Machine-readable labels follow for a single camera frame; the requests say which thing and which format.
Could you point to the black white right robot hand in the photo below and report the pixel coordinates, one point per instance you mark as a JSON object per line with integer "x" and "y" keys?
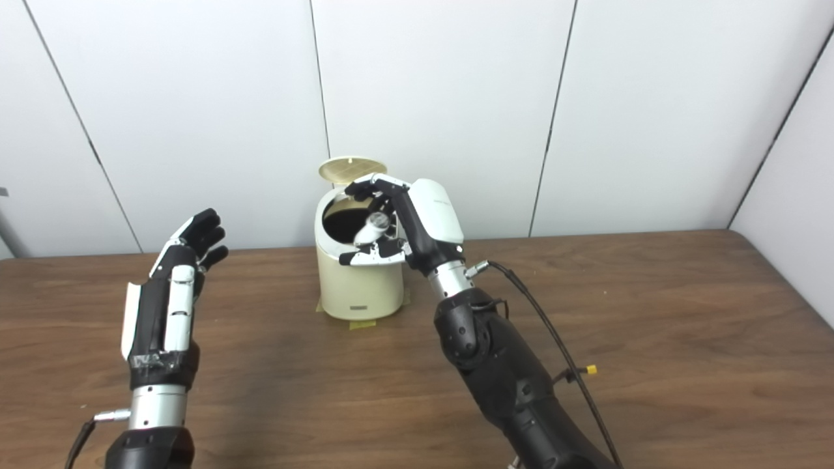
{"x": 433, "y": 215}

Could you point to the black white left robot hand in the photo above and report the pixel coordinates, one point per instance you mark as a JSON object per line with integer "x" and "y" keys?
{"x": 146, "y": 326}

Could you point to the small white plastic bottle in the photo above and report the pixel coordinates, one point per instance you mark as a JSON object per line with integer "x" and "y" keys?
{"x": 373, "y": 228}

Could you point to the cream round bin lid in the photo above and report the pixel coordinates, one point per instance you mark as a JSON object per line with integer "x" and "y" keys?
{"x": 348, "y": 167}

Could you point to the cream-colored round bin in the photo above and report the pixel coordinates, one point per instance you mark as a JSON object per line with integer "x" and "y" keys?
{"x": 358, "y": 290}

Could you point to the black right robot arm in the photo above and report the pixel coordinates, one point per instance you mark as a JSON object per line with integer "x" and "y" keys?
{"x": 508, "y": 378}

